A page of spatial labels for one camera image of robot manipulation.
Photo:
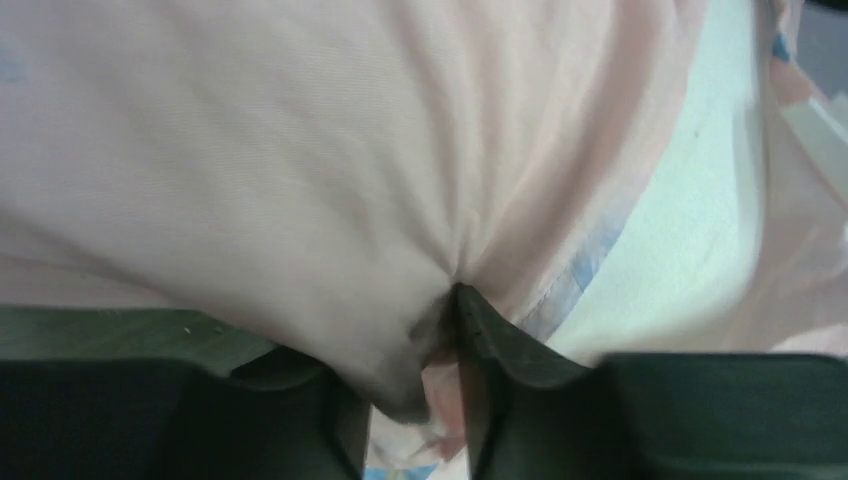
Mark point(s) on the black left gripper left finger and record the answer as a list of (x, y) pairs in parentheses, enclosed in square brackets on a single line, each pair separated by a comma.
[(282, 416)]

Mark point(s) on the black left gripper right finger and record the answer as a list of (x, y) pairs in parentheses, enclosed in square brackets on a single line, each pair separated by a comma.
[(530, 413)]

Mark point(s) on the white pillow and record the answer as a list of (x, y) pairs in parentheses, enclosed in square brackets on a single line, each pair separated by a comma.
[(690, 247)]

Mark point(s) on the pink pillowcase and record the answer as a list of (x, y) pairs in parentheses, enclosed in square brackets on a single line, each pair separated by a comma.
[(323, 172)]

